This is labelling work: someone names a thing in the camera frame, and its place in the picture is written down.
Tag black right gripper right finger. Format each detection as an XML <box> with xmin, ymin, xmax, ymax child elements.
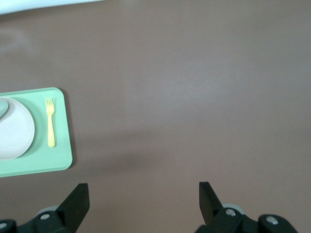
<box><xmin>195</xmin><ymin>181</ymin><xmax>298</xmax><ymax>233</ymax></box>

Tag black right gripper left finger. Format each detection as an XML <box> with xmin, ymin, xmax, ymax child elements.
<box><xmin>0</xmin><ymin>183</ymin><xmax>90</xmax><ymax>233</ymax></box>

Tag yellow plastic fork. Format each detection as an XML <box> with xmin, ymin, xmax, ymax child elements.
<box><xmin>45</xmin><ymin>98</ymin><xmax>56</xmax><ymax>148</ymax></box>

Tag round beige plate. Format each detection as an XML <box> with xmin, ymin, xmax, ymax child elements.
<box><xmin>0</xmin><ymin>97</ymin><xmax>35</xmax><ymax>161</ymax></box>

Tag pale green plastic spoon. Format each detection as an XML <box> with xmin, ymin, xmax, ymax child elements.
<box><xmin>0</xmin><ymin>100</ymin><xmax>9</xmax><ymax>119</ymax></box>

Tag light green rectangular tray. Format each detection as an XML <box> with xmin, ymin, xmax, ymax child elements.
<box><xmin>0</xmin><ymin>87</ymin><xmax>73</xmax><ymax>178</ymax></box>

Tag brown table cover mat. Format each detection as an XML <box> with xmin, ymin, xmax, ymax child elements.
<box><xmin>0</xmin><ymin>0</ymin><xmax>311</xmax><ymax>233</ymax></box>

